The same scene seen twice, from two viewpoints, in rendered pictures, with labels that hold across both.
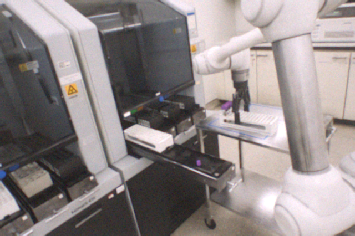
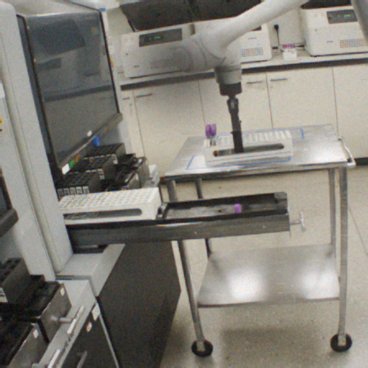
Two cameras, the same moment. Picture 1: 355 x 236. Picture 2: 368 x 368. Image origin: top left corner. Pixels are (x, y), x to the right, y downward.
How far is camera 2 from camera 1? 68 cm
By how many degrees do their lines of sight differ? 32
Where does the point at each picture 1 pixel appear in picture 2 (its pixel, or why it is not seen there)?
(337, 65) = (254, 93)
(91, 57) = (12, 58)
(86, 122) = (18, 185)
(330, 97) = not seen: hidden behind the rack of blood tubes
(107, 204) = (89, 342)
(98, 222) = not seen: outside the picture
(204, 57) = (197, 43)
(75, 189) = (49, 316)
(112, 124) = (48, 191)
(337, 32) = (243, 50)
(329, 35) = not seen: hidden behind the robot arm
